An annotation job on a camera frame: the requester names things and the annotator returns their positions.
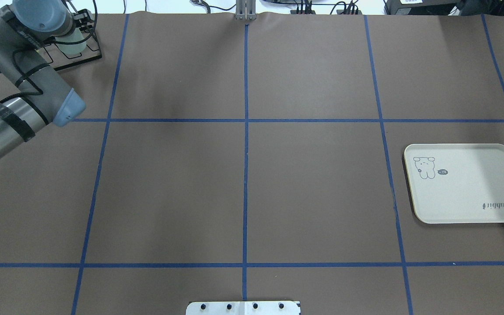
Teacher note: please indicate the light green plastic cup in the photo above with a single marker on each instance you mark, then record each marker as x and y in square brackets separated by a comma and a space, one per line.
[69, 48]

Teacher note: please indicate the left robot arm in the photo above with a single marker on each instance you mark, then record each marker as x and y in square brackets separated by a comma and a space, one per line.
[43, 97]

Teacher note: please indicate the cream rabbit print tray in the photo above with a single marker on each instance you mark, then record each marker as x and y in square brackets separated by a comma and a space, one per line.
[456, 183]

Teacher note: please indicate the black power box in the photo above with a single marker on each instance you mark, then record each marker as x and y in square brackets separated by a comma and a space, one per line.
[420, 7]

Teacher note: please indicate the aluminium profile post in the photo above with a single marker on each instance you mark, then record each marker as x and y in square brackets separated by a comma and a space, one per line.
[245, 10]

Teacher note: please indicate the white metal bracket plate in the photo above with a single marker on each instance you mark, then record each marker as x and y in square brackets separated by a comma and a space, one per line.
[244, 308]

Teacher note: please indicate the black wire cup rack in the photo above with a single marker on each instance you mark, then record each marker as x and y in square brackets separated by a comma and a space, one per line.
[84, 20]

